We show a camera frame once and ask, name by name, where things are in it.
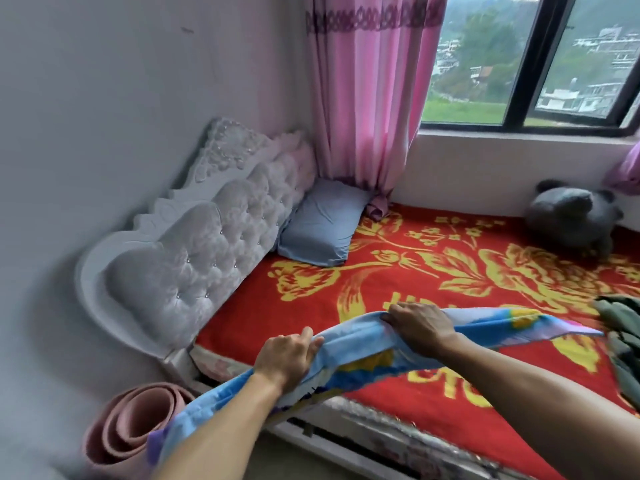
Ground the person's left forearm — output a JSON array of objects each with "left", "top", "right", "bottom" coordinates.
[{"left": 152, "top": 371, "right": 286, "bottom": 480}]

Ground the white tufted headboard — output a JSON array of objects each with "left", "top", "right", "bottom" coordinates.
[{"left": 75, "top": 117, "right": 318, "bottom": 360}]

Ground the rolled pink mat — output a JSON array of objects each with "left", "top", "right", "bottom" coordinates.
[{"left": 82, "top": 382, "right": 197, "bottom": 480}]

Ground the black window frame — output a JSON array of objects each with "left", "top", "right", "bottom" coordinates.
[{"left": 420, "top": 0, "right": 640, "bottom": 138}]

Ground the person's left hand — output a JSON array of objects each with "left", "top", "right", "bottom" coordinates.
[{"left": 253, "top": 327, "right": 325, "bottom": 395}]

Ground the person's right forearm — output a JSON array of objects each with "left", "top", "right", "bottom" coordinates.
[{"left": 439, "top": 335, "right": 640, "bottom": 480}]

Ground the floral mattress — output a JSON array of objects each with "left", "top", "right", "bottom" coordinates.
[{"left": 189, "top": 344, "right": 256, "bottom": 384}]

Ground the blue pillow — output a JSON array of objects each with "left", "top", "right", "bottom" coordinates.
[{"left": 277, "top": 178, "right": 373, "bottom": 268}]

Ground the red floral blanket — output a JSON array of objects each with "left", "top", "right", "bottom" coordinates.
[{"left": 196, "top": 203, "right": 640, "bottom": 480}]

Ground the grey plush toy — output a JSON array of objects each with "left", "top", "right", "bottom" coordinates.
[{"left": 524, "top": 180, "right": 624, "bottom": 260}]

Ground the white bed frame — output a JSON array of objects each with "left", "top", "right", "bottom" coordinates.
[{"left": 162, "top": 347, "right": 536, "bottom": 480}]

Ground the green clothing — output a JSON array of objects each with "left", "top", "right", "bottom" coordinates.
[{"left": 592, "top": 294, "right": 640, "bottom": 410}]

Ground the purple curtain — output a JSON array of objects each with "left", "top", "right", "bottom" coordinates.
[{"left": 604, "top": 141, "right": 640, "bottom": 196}]

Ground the person's right hand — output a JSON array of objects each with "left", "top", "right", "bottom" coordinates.
[{"left": 380, "top": 302, "right": 467, "bottom": 360}]

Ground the pink curtain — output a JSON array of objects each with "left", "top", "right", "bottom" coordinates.
[{"left": 304, "top": 0, "right": 449, "bottom": 221}]

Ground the blue printed pillowcase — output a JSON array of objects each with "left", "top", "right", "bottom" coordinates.
[{"left": 146, "top": 308, "right": 604, "bottom": 468}]

